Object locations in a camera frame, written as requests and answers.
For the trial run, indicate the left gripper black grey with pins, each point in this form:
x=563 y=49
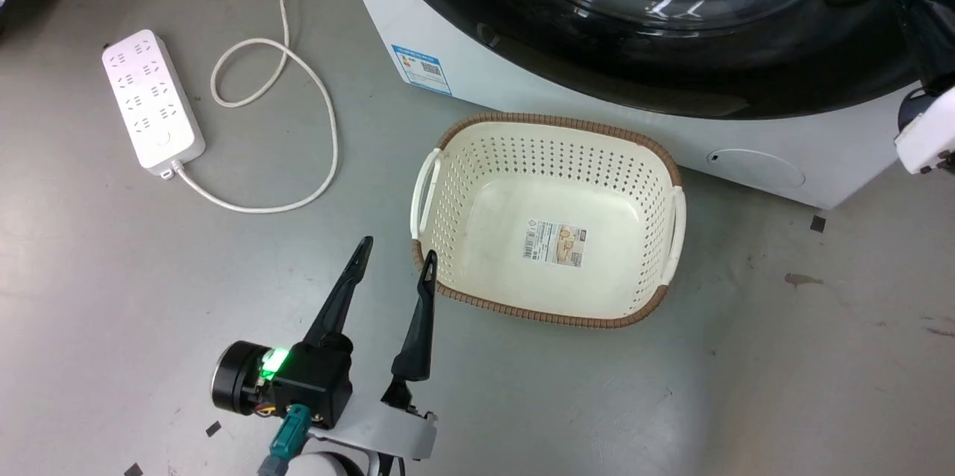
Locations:
x=313 y=383

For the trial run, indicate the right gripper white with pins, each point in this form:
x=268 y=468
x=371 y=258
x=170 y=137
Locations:
x=929 y=133

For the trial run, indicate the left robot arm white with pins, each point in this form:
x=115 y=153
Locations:
x=328 y=465

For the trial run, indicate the black glass washing machine door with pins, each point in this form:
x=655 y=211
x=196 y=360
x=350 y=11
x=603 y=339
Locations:
x=671 y=66

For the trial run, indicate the white washing machine body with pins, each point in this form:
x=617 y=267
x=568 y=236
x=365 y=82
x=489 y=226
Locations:
x=522 y=80

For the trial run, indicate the cream laundry basket brown rim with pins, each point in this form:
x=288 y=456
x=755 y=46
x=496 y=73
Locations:
x=485 y=237

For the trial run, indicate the paper label in basket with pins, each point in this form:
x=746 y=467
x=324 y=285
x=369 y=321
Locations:
x=554 y=243

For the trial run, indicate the black tape piece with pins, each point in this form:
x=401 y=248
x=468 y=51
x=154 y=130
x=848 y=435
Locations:
x=818 y=223
x=133 y=470
x=213 y=428

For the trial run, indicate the round white filter cover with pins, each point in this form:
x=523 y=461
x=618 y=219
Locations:
x=757 y=168

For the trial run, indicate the blue white energy sticker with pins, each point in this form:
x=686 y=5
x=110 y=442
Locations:
x=421 y=69

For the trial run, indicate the white power strip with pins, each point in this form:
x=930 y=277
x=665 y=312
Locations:
x=153 y=103

